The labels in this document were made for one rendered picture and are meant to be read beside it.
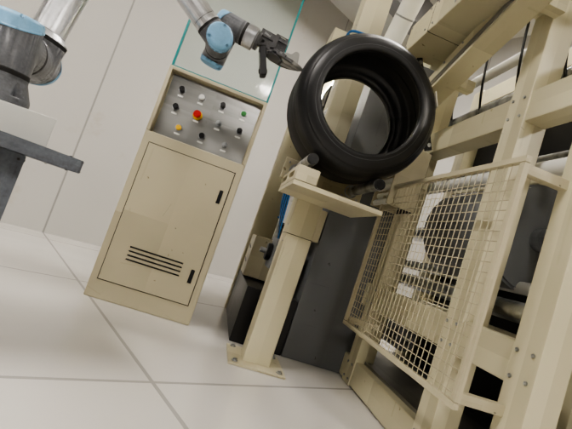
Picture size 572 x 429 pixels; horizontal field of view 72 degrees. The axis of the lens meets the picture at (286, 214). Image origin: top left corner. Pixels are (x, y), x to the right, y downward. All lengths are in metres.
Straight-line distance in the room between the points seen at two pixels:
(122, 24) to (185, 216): 2.43
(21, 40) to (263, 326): 1.38
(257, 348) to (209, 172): 0.93
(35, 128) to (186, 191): 0.95
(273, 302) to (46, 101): 2.75
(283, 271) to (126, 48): 2.87
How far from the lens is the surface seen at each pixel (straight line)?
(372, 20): 2.18
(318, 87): 1.53
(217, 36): 1.48
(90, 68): 4.01
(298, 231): 1.83
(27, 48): 1.49
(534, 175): 1.27
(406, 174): 1.95
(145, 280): 2.17
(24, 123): 1.39
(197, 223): 2.12
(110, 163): 3.99
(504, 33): 1.81
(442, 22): 1.91
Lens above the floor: 0.55
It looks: 5 degrees up
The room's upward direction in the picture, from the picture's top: 19 degrees clockwise
